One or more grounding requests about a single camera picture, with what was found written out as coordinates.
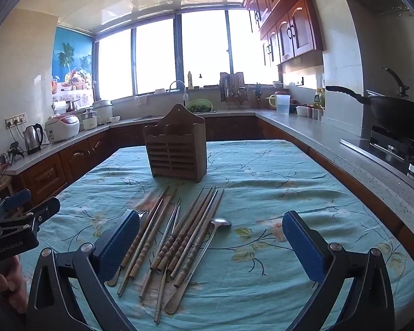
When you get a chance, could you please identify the wooden utensil holder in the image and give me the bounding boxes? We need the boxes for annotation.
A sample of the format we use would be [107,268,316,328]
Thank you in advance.
[144,104,207,182]

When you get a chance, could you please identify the green colander with vegetables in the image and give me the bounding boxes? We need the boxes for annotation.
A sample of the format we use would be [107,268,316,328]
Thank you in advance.
[186,99,216,114]

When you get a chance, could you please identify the small white steamer pot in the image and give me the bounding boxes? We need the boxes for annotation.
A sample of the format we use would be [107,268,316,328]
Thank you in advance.
[81,108,100,131]

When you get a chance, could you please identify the curved sink faucet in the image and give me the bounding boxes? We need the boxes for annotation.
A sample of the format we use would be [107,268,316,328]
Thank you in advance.
[168,80,187,107]

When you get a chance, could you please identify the small black tripod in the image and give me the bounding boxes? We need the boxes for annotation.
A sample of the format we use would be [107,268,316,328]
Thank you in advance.
[7,141,25,161]

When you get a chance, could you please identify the yellow cooking oil bottle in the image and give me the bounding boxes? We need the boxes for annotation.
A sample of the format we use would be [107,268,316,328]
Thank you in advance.
[313,88,327,109]

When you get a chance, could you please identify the dish drying rack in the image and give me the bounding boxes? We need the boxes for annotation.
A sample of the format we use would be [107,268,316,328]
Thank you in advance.
[219,72,251,106]

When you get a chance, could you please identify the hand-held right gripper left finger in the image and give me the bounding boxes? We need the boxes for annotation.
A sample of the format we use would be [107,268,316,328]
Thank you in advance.
[27,210,141,331]

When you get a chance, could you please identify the wooden base cabinets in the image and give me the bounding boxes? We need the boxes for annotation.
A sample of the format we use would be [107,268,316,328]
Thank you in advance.
[17,115,414,276]

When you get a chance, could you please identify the tall white rice cooker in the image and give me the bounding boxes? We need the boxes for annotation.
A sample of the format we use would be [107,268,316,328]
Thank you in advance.
[92,99,114,125]

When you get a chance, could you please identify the white pink rice cooker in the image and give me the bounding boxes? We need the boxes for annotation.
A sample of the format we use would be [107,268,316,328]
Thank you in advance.
[44,114,81,143]

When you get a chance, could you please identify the beach fruit wall poster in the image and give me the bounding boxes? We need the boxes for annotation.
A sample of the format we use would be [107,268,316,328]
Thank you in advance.
[51,28,94,107]

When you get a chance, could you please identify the wall power outlet strip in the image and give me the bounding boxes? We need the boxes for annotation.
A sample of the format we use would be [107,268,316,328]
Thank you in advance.
[5,112,27,129]

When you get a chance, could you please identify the metal spoon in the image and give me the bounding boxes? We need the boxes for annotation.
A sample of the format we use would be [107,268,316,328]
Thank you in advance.
[164,217,232,314]

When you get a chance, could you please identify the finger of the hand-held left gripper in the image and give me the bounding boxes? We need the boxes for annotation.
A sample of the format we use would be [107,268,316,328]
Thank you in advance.
[0,189,32,218]
[0,197,61,230]

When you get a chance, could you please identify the gas stove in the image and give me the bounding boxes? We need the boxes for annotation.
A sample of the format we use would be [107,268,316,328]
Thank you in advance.
[340,126,414,180]

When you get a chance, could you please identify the floral teal tablecloth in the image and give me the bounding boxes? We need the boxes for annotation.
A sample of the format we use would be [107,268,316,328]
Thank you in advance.
[21,140,414,331]

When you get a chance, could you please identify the bundle of bamboo chopsticks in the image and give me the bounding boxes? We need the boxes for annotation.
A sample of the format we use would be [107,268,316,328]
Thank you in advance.
[120,185,225,288]

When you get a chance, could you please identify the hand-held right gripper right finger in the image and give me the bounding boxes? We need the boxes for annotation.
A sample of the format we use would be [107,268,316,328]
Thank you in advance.
[282,210,397,331]

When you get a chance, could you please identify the person's left hand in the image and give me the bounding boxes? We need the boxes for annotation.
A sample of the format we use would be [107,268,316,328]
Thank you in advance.
[0,256,29,315]

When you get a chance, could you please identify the black wok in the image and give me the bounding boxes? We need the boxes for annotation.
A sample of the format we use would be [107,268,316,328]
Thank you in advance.
[326,84,414,135]

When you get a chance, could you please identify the wooden wall cabinets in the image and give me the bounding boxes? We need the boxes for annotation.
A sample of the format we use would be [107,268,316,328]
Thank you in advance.
[243,0,327,68]

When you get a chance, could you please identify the large kitchen window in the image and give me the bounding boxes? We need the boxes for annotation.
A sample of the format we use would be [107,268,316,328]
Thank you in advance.
[93,9,280,102]

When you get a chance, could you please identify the clear pitcher green handle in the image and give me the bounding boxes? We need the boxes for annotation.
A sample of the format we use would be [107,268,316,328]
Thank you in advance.
[269,94,291,114]

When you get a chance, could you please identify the steel electric kettle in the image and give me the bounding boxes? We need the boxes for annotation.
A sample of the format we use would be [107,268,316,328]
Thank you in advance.
[22,123,44,156]

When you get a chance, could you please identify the red cables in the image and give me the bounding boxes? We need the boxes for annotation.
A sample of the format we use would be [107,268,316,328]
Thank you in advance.
[0,152,12,187]

